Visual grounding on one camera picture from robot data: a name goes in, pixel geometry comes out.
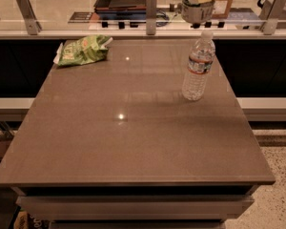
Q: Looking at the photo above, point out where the yellow snack bag under table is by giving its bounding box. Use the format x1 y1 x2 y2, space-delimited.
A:
13 211 50 229

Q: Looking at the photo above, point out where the dark tray stack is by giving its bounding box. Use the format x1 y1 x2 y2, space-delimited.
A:
93 0 156 15

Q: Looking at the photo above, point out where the cardboard box with label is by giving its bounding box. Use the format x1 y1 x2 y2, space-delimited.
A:
212 0 233 19

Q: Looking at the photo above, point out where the clear plastic water bottle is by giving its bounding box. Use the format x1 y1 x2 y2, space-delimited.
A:
182 31 215 101

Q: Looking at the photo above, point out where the left metal glass bracket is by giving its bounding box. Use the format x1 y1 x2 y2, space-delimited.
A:
16 0 41 35

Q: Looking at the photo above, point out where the right metal glass bracket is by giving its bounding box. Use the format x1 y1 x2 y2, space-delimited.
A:
259 0 286 35

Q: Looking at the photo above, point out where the green jalapeno chip bag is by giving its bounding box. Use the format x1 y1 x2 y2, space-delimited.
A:
53 34 112 67

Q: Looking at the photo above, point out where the middle metal glass bracket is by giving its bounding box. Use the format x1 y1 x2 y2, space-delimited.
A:
146 0 157 35

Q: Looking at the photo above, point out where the grey table drawer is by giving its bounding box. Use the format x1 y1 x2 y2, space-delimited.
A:
17 196 254 220

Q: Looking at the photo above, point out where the metal glass bracket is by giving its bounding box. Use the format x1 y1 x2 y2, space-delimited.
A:
146 0 157 35
16 0 41 35
259 0 286 35

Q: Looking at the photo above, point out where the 7up soda can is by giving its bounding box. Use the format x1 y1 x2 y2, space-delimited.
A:
181 0 215 24

